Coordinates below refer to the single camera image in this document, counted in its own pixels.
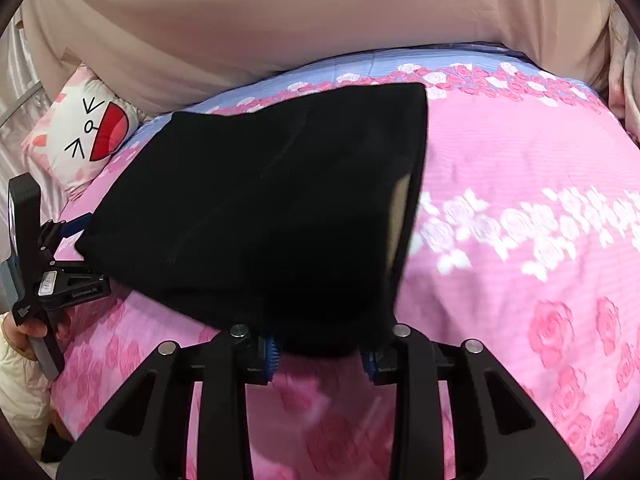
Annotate person's left forearm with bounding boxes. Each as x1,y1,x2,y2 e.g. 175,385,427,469
0,327,53,468

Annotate black pants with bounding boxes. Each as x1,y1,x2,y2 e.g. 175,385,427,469
75,81,430,358

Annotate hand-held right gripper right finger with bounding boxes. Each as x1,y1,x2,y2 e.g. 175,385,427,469
360,324,583,480

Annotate pink rose-print bedsheet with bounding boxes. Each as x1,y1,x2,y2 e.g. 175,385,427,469
50,46,640,480

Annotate person's left hand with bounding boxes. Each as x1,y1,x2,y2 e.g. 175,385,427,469
4,309,72,361

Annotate beige quilt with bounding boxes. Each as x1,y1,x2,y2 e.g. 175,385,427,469
20,0,616,117

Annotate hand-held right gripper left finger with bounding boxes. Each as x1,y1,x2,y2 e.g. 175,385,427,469
56,324,281,480

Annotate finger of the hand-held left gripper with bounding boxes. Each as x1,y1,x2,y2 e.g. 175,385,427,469
34,260,110,312
37,214,95,263

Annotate pale satin curtain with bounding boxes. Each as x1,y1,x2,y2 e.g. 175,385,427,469
0,22,56,216

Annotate peach floral blanket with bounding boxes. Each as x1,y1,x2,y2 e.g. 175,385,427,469
606,7,640,136

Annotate cartoon face pillow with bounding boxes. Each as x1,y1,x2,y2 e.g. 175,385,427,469
21,64,146,201

